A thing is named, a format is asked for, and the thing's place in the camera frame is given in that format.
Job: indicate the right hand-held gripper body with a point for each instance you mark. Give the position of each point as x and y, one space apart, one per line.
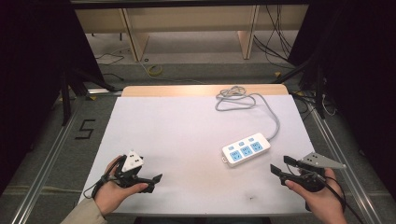
320 161

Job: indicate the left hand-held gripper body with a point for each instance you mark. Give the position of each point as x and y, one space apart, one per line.
132 161

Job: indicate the person's left hand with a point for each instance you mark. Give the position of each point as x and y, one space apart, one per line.
112 196

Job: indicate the person's right hand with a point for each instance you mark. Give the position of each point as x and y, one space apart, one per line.
323 203

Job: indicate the white power strip blue sockets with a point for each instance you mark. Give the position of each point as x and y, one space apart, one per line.
246 150

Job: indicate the white table mat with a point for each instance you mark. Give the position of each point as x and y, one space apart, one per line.
186 140

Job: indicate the black metal stand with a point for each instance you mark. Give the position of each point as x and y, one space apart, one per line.
314 84
71 90

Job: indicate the dark curtain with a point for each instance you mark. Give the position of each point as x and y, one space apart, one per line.
361 77
31 77

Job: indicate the aluminium floor rail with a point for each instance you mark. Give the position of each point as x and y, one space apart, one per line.
43 168
345 155

